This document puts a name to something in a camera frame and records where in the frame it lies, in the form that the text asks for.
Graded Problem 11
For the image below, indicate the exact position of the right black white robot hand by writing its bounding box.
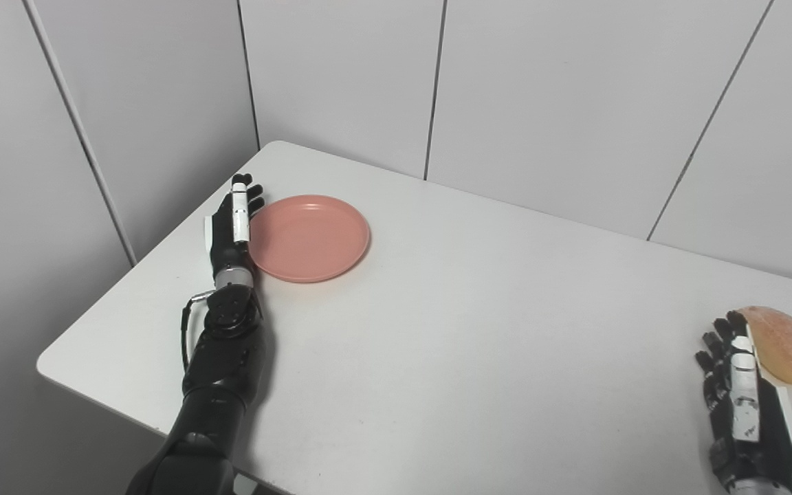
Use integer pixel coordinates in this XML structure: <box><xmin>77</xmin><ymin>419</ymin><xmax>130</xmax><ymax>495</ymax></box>
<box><xmin>695</xmin><ymin>310</ymin><xmax>792</xmax><ymax>493</ymax></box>

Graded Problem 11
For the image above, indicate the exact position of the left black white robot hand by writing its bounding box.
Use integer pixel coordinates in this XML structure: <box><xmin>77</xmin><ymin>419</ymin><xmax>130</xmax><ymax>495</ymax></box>
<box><xmin>203</xmin><ymin>173</ymin><xmax>265</xmax><ymax>274</ymax></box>

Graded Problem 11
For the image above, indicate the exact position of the pink round plate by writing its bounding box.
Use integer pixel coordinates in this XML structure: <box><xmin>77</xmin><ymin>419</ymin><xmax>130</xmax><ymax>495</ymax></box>
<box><xmin>248</xmin><ymin>195</ymin><xmax>371</xmax><ymax>284</ymax></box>

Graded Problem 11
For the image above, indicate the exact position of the golden bread roll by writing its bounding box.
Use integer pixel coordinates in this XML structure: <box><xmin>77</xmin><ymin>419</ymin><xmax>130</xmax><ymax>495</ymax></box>
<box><xmin>738</xmin><ymin>305</ymin><xmax>792</xmax><ymax>386</ymax></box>

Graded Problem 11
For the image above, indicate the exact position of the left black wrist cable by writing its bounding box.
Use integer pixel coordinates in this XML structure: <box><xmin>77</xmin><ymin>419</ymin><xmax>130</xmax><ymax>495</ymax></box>
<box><xmin>180</xmin><ymin>289</ymin><xmax>217</xmax><ymax>372</ymax></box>

